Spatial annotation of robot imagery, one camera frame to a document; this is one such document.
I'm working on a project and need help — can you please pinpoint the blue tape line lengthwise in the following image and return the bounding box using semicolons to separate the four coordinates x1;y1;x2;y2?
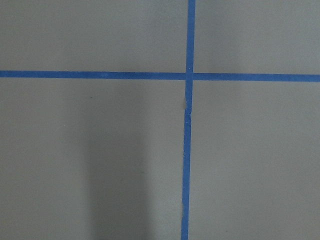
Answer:
180;0;196;240

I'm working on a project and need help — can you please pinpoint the blue tape line crosswise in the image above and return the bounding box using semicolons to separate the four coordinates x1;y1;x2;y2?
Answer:
0;70;320;83

